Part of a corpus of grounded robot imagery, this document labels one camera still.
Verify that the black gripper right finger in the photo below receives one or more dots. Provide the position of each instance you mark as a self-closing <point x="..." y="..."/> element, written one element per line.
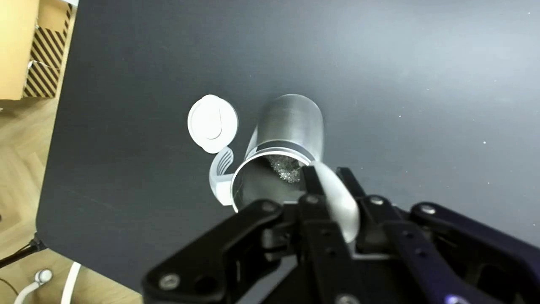
<point x="451" y="258"/>

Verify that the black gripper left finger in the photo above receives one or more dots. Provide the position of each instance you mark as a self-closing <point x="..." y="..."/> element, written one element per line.
<point x="227" y="261"/>

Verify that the white handled bottle brush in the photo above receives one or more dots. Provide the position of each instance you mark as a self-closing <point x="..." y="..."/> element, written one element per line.
<point x="342" y="202"/>

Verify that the steel flask with white handle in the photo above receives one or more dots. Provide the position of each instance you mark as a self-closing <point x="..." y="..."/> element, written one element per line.
<point x="288" y="136"/>

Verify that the white round flask lid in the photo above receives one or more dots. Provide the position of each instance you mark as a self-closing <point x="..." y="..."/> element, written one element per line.
<point x="212" y="123"/>

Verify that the cardboard box with striped edge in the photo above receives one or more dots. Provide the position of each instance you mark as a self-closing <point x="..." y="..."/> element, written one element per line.
<point x="33" y="45"/>

